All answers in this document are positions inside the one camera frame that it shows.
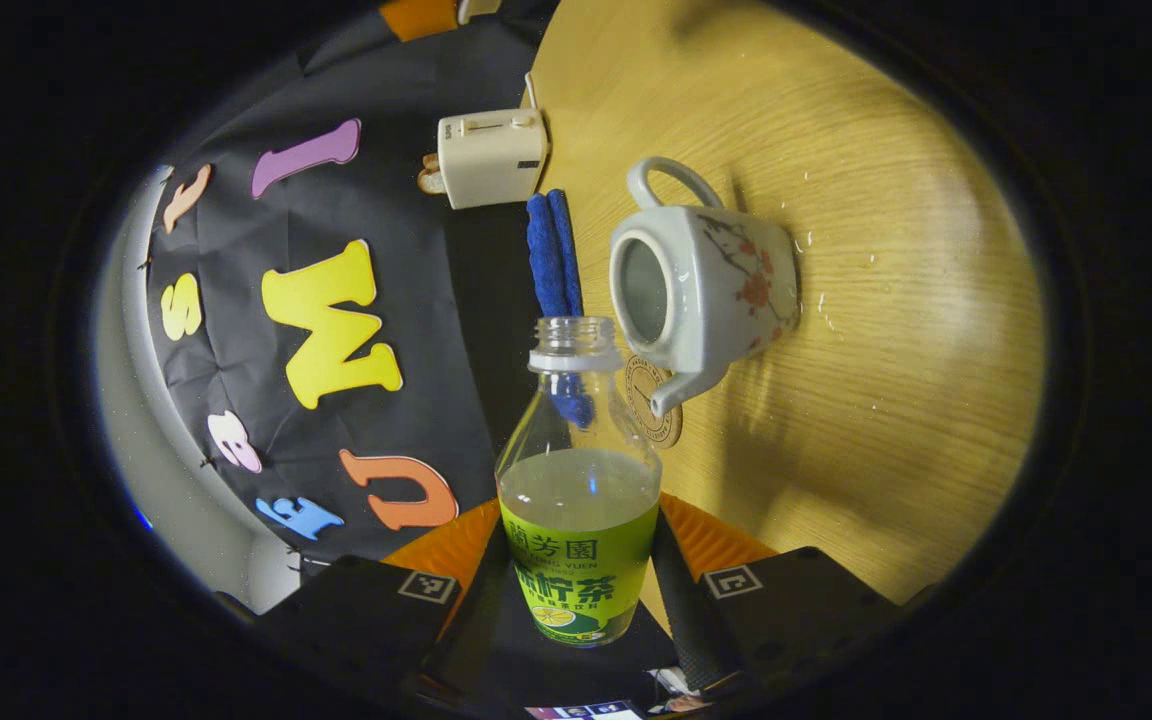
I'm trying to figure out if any white floral teacup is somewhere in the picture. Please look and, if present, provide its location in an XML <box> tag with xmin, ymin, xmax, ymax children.
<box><xmin>609</xmin><ymin>157</ymin><xmax>802</xmax><ymax>419</ymax></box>

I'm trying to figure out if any green label water bottle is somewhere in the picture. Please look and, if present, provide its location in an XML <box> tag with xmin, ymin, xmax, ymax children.
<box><xmin>496</xmin><ymin>316</ymin><xmax>662</xmax><ymax>648</ymax></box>

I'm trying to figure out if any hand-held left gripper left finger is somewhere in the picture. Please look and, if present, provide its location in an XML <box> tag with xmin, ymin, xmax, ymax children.
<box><xmin>261</xmin><ymin>500</ymin><xmax>519</xmax><ymax>706</ymax></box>

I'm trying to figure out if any round wooden coaster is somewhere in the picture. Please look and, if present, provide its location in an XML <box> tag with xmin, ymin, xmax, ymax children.
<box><xmin>624</xmin><ymin>355</ymin><xmax>684</xmax><ymax>449</ymax></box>

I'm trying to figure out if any black backdrop cloth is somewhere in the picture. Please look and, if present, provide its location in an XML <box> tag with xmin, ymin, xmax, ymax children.
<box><xmin>141</xmin><ymin>0</ymin><xmax>562</xmax><ymax>601</ymax></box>

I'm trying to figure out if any blue folded towel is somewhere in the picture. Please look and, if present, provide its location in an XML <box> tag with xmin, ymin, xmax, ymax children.
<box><xmin>526</xmin><ymin>190</ymin><xmax>597</xmax><ymax>431</ymax></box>

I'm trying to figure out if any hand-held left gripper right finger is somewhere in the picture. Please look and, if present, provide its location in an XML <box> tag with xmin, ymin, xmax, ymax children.
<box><xmin>651</xmin><ymin>492</ymin><xmax>912</xmax><ymax>698</ymax></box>

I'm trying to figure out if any white toaster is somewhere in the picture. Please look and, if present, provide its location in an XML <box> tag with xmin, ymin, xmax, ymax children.
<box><xmin>436</xmin><ymin>108</ymin><xmax>549</xmax><ymax>209</ymax></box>

